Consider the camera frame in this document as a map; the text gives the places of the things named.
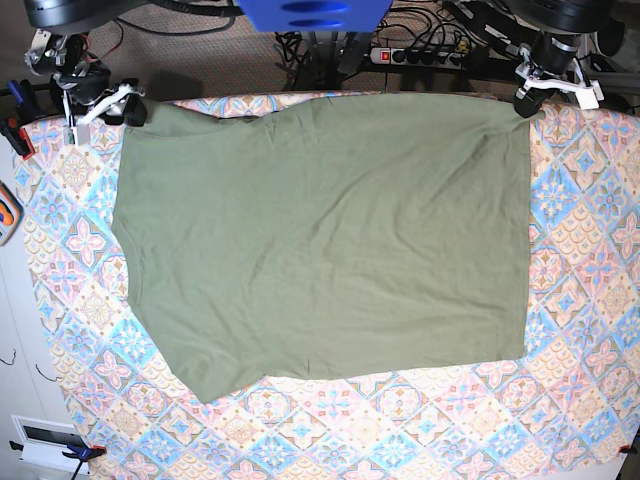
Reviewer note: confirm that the blue clamp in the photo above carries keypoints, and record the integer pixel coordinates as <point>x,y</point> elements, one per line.
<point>83,453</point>

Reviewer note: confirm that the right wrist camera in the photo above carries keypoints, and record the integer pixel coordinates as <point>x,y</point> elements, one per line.
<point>77,135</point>

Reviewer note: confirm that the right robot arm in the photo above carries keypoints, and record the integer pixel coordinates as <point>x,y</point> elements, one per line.
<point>61,42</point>

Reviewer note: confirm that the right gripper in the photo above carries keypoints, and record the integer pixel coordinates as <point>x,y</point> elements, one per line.
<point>84,99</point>

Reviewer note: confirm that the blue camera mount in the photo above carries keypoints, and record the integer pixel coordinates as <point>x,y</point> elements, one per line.
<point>315,15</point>

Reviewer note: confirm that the white power strip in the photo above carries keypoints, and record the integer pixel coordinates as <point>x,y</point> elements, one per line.
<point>415,58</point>

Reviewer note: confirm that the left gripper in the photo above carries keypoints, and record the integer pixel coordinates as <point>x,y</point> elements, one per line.
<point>548,68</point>

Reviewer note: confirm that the red black clamp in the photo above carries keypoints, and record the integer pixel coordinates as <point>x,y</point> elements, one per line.
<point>13,127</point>

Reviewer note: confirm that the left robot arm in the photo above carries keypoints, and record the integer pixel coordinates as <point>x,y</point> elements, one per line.
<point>569,21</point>

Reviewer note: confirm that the green t-shirt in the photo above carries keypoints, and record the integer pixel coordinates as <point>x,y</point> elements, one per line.
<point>338,237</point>

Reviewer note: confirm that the patterned tablecloth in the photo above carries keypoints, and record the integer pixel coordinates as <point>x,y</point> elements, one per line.
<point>570,403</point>

